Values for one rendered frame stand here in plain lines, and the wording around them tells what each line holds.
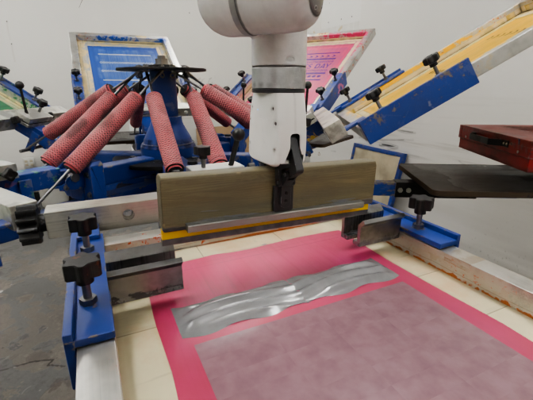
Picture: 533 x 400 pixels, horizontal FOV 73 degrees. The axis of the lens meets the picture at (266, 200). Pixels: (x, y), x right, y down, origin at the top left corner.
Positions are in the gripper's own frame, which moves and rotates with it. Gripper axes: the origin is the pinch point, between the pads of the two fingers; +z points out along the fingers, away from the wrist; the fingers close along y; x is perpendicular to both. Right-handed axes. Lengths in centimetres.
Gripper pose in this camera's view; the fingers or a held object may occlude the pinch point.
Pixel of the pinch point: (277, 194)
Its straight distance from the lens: 55.0
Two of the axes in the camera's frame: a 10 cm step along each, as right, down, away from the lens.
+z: -0.1, 9.5, 3.0
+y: 4.4, 2.7, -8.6
